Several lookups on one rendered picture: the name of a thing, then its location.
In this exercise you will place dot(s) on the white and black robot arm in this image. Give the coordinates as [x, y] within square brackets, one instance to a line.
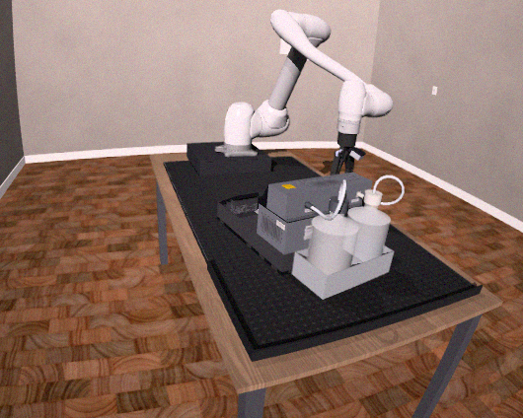
[304, 33]

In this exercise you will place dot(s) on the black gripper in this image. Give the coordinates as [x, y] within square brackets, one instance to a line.
[342, 155]

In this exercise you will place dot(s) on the white plastic bottle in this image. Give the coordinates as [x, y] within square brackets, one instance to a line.
[332, 242]
[373, 226]

